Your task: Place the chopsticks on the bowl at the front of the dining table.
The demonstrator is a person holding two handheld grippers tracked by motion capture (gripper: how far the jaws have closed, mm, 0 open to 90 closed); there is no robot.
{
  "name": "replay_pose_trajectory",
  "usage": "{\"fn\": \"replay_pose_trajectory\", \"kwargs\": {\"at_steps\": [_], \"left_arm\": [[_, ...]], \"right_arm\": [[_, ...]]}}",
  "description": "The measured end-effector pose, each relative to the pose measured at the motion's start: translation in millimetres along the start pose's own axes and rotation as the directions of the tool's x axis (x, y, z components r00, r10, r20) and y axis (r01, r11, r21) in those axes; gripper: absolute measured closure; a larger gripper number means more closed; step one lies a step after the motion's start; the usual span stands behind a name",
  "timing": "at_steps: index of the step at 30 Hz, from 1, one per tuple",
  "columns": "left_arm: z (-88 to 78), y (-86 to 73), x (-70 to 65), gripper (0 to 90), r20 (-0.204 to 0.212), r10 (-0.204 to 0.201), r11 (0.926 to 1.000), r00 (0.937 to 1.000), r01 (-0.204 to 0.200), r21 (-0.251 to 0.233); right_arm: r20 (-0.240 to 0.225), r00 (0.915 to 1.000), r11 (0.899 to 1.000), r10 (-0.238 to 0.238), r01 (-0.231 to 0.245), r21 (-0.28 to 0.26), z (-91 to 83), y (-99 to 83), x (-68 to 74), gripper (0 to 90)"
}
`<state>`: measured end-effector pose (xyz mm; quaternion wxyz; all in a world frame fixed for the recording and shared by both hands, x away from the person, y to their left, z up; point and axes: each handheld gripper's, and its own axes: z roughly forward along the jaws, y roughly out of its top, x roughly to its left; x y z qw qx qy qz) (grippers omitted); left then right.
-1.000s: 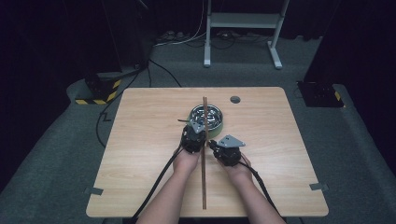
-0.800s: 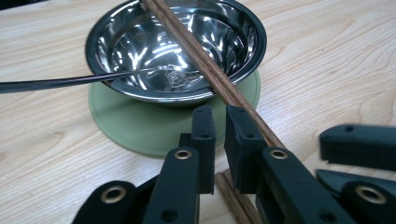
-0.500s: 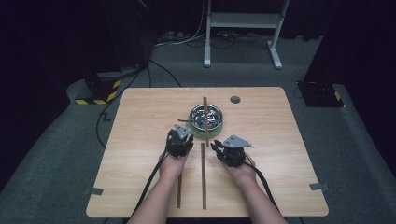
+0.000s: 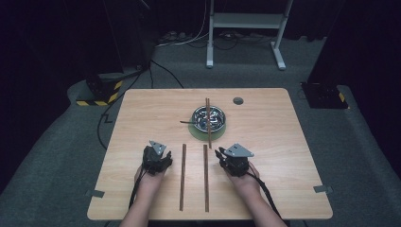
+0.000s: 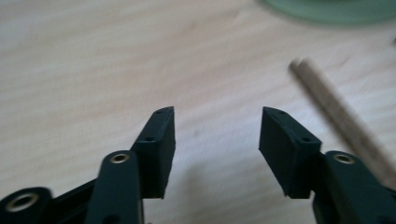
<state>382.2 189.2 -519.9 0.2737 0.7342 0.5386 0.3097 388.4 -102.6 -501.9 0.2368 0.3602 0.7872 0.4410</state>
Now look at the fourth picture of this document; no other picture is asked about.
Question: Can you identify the person's left hand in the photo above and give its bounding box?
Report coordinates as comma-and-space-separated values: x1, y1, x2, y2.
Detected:
133, 163, 167, 197

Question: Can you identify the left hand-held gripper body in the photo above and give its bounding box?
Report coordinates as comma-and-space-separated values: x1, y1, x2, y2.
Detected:
141, 139, 168, 176

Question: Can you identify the shiny metal bowl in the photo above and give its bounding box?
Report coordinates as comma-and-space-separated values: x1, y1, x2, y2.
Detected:
191, 105, 227, 133

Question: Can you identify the white metal stand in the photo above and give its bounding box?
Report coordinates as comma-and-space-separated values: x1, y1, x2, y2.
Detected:
205, 0, 294, 71

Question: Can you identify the person's right hand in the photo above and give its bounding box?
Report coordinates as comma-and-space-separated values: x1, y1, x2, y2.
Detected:
224, 162, 261, 198

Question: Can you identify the black cable bundle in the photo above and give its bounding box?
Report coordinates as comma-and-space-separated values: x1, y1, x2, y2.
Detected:
185, 30, 276, 51

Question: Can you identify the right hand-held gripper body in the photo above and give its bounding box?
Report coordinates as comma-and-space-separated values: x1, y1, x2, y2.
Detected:
220, 143, 255, 178

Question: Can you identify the white floor cable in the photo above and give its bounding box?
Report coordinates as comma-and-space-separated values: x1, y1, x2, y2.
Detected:
155, 0, 211, 49

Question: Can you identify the round green coaster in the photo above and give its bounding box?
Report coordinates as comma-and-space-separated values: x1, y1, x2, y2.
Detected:
187, 122, 227, 143

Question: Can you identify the black yellow striped stand base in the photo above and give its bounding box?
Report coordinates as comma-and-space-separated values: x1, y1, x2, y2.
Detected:
76, 73, 124, 108

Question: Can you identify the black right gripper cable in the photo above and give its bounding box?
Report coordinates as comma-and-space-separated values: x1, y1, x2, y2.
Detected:
246, 169, 284, 221

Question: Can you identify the black floor cable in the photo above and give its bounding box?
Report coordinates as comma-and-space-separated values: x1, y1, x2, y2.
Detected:
96, 59, 185, 151

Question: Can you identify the brown wooden chopstick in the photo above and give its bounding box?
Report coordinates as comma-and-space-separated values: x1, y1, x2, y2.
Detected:
204, 96, 213, 149
179, 143, 187, 212
202, 144, 210, 213

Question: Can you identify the grey tape piece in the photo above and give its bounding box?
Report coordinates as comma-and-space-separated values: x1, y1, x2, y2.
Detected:
85, 189, 106, 199
313, 184, 334, 194

